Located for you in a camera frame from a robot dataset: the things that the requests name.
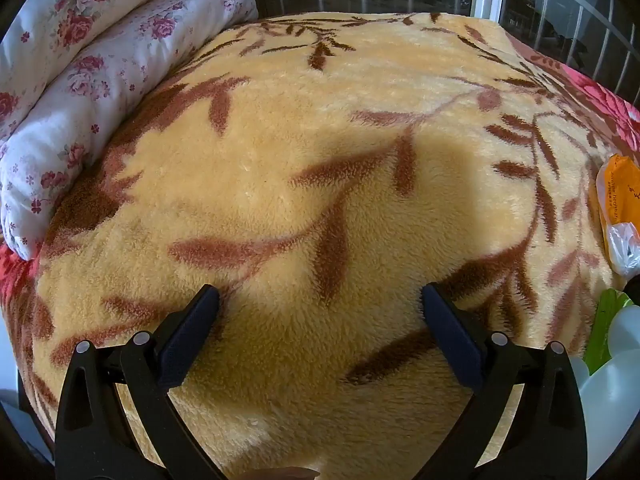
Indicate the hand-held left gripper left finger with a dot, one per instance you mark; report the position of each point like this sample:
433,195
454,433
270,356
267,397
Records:
192,335

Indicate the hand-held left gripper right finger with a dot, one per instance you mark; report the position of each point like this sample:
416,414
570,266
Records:
452,335

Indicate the clear green-labelled plastic bottle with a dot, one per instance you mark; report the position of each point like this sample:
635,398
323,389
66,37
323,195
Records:
610,400

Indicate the yellow floral fleece blanket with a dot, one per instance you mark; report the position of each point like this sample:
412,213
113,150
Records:
300,160

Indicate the orange packet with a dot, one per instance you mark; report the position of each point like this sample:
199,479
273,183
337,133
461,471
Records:
620,185

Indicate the white floral folded quilt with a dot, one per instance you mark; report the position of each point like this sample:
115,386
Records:
100,75

